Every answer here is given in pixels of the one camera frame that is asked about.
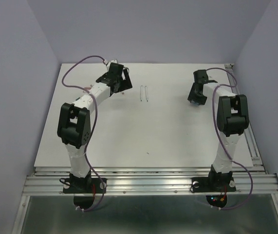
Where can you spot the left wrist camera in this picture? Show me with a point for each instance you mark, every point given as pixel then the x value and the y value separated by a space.
pixel 107 63

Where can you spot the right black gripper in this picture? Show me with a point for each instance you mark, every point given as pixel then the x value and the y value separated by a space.
pixel 201 100

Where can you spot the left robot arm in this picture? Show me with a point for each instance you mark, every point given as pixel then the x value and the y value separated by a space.
pixel 74 125

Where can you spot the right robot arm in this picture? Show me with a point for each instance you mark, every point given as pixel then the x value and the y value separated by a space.
pixel 221 168

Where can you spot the blue marker pen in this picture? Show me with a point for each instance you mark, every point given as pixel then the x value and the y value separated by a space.
pixel 141 93

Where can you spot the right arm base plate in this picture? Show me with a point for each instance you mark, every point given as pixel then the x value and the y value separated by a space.
pixel 204 185

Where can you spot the aluminium front rail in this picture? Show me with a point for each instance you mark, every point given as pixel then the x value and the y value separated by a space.
pixel 149 181

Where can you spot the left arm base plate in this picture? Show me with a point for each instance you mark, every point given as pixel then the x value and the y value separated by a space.
pixel 92 185

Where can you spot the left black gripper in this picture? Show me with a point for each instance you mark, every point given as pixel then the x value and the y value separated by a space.
pixel 125 84

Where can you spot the green marker pen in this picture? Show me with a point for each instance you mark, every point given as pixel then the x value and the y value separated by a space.
pixel 146 94

